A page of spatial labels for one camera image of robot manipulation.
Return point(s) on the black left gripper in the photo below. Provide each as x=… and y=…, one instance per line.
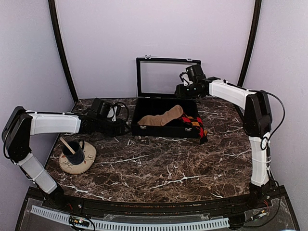
x=120, y=130

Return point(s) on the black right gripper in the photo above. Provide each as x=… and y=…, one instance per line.
x=181, y=93

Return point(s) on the tan brown sock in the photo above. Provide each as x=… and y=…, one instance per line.
x=161, y=120

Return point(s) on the cream branch-pattern plate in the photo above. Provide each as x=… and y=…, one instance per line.
x=90, y=155

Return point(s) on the black glass-lid display case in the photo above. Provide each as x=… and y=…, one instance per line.
x=158, y=103

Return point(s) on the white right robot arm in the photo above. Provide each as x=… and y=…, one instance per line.
x=255, y=112

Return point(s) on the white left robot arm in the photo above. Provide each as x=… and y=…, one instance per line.
x=24, y=124

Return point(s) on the red orange argyle sock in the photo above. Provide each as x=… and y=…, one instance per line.
x=197, y=123

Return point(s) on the wooden stir stick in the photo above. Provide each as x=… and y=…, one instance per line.
x=67, y=145

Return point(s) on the dark blue mug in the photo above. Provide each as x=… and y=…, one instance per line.
x=78, y=147

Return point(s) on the right black frame post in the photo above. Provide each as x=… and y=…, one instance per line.
x=250, y=43

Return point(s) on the black frame post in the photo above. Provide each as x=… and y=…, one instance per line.
x=60, y=48
x=250, y=43

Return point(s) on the white slotted cable duct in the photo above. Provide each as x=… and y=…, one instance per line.
x=130, y=224

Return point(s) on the left black frame post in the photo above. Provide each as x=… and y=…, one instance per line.
x=60, y=48

